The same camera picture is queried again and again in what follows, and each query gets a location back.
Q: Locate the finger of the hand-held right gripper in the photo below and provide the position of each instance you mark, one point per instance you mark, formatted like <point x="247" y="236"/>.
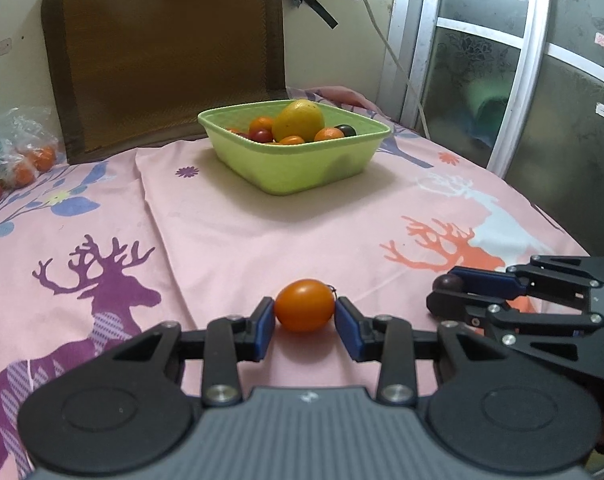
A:
<point x="486" y="282"/>
<point x="456" y="305"/>

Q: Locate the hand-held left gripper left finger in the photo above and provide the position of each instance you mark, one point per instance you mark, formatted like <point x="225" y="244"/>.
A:
<point x="266" y="328"/>

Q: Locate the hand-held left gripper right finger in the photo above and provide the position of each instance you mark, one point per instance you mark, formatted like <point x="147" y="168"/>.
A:
<point x="346" y="328"/>

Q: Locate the dark purple cherry tomato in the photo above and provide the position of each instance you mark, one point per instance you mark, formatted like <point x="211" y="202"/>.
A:
<point x="446" y="282"/>

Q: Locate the large orange cherry tomato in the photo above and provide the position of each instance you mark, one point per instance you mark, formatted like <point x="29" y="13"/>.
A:
<point x="304" y="305"/>

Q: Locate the green plastic bowl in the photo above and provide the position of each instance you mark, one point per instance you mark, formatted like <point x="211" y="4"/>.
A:
<point x="292" y="170"/>

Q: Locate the dark purple plum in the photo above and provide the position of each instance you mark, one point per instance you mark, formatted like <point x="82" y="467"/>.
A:
<point x="348" y="130"/>

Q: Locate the pink printed bedsheet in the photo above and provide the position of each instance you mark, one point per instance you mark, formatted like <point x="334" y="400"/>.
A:
<point x="207" y="240"/>

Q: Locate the yellow lemon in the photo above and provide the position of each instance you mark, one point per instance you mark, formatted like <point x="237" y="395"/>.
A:
<point x="299" y="120"/>

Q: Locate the aluminium frosted sliding door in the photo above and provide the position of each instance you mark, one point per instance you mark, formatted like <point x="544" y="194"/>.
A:
<point x="524" y="60"/>

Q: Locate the brown woven seat cushion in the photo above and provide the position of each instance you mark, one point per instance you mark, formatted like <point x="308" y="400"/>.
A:
<point x="172" y="50"/>

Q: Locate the clear plastic bag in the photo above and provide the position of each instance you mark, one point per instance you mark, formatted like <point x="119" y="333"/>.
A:
<point x="12" y="135"/>

